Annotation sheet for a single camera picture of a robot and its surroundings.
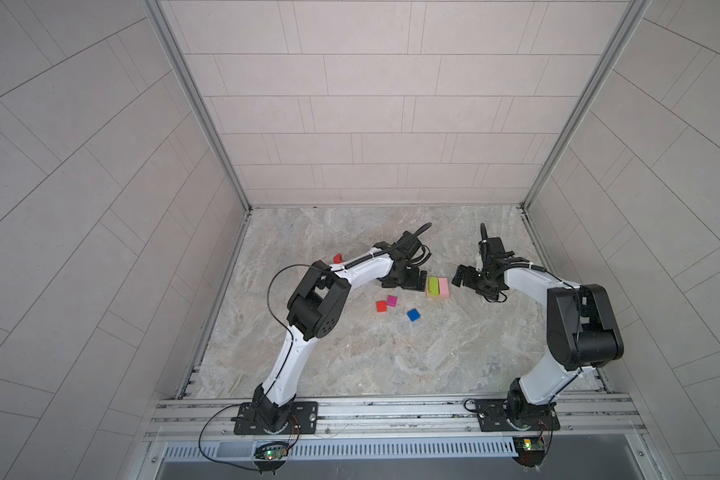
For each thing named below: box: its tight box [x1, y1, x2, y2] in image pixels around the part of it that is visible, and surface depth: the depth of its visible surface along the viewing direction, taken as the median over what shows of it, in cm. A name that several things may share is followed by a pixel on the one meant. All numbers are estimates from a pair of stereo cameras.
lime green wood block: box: [428, 277, 439, 296], surface depth 94 cm
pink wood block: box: [438, 277, 450, 296], surface depth 93 cm
